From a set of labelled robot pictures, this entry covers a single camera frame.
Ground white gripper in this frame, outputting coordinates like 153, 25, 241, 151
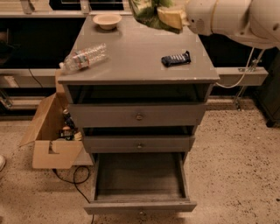
157, 0, 216, 36

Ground green jalapeno chip bag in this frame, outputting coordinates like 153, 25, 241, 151
128, 0, 184, 33

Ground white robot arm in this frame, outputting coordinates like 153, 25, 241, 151
157, 0, 280, 49

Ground grey wooden drawer cabinet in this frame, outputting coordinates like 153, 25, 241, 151
57, 14, 221, 216

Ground top grey drawer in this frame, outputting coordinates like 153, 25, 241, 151
68, 103, 206, 128

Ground middle grey drawer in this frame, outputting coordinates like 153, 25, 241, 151
83, 136, 195, 153

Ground open bottom grey drawer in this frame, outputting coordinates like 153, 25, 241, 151
85, 152, 196, 214

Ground dark blue snack bar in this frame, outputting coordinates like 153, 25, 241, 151
161, 51, 191, 67

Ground clear plastic water bottle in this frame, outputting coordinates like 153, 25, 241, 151
59, 43, 108, 72

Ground dark bottle in box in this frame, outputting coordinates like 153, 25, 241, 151
62, 109, 76, 130

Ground small items in box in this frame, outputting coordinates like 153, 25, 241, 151
59, 126, 82, 141

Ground open cardboard box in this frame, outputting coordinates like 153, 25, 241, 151
20, 69, 93, 169

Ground white hanging cable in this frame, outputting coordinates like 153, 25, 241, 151
214, 46, 265, 89

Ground black floor cable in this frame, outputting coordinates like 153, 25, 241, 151
52, 165, 95, 224

